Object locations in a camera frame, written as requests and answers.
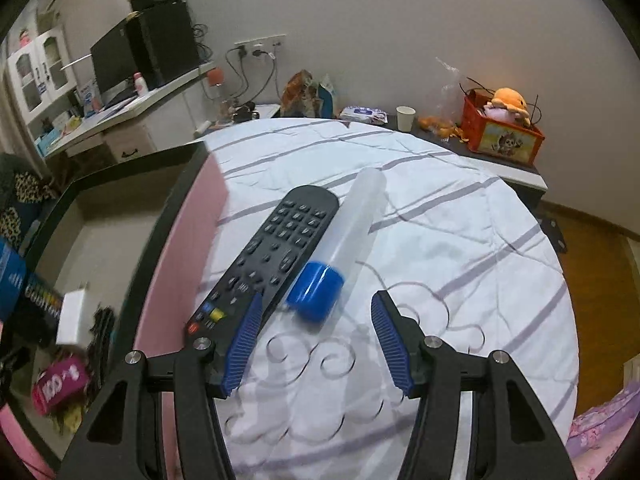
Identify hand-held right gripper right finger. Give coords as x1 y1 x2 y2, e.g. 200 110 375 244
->
371 290 581 480

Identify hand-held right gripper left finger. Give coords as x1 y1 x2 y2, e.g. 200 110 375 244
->
60 292 264 480

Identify black remote control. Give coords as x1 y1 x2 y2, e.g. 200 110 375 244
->
185 185 341 356

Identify pink storage box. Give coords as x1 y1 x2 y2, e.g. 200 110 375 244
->
0 141 231 480

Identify clear tube with blue cap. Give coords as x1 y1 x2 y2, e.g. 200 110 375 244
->
286 167 388 328

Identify black comb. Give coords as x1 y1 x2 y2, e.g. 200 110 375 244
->
90 305 116 391

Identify magenta fabric key strap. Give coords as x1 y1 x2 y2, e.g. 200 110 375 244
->
32 355 91 416

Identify white striped quilt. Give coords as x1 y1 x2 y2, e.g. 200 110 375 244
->
192 116 581 480

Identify small white box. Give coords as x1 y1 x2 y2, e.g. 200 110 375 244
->
56 287 88 346

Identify black bathroom scale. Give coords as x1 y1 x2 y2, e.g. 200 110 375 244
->
540 215 568 253

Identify black printed box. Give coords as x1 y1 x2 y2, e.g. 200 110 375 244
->
22 272 63 346

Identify bedside table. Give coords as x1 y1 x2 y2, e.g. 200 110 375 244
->
385 115 548 211

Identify orange peels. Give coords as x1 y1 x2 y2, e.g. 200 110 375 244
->
417 115 468 142

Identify purple floral pillow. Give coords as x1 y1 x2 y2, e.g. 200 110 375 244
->
565 385 640 461

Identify red printed storage crate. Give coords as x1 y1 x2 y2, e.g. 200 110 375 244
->
461 92 545 166

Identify wet wipes pack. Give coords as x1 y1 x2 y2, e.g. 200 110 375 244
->
340 105 388 126

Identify blue cardboard box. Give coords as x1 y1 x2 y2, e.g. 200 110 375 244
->
0 237 28 321

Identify pink blanket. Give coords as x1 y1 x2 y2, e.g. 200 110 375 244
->
0 405 56 480

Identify white desk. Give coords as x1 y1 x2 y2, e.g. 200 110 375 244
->
42 62 216 166

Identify red-capped bottle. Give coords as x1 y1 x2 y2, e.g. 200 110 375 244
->
207 67 231 121

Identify orange snack bag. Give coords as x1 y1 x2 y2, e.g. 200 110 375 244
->
282 71 321 117

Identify blue and white bag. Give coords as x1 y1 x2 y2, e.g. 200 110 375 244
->
315 75 337 118

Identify clear plastic bag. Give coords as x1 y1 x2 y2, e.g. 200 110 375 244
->
432 57 471 121

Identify leopard print cloth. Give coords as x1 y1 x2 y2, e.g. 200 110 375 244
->
0 155 58 251

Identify orange plush toy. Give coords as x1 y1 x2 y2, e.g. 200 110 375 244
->
482 87 533 128

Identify light blue tissue box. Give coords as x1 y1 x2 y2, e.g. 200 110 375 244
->
35 129 63 153

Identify blue and white carton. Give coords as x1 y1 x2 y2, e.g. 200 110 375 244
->
77 80 103 113

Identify black computer tower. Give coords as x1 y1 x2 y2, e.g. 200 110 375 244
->
125 2 201 88

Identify black computer monitor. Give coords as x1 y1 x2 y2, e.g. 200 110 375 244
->
90 25 138 96

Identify white glass-door cabinet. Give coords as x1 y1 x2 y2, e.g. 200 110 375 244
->
6 30 78 123

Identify black power cables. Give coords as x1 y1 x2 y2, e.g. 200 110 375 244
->
225 45 281 106

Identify white wall power strip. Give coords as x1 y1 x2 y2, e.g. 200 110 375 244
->
235 35 287 58

